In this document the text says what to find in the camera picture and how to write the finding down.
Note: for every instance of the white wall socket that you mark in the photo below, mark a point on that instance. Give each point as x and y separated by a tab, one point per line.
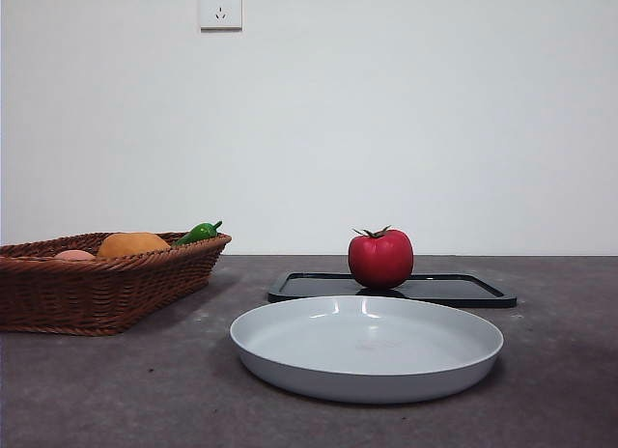
221	8

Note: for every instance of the pale grey round plate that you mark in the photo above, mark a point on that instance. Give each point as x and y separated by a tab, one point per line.
367	361

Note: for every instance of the pink peach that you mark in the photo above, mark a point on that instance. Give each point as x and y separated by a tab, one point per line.
73	255

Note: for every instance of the green chili pepper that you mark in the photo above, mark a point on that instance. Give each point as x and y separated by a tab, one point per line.
195	234

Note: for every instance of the brown wicker basket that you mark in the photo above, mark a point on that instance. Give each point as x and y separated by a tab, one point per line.
96	293

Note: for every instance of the red tomato with green stem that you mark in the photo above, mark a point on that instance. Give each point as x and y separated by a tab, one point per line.
381	260

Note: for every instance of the orange round fruit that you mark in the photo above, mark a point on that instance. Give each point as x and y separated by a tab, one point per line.
132	244

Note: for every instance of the dark green flat tray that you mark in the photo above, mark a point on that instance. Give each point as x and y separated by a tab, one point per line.
458	289

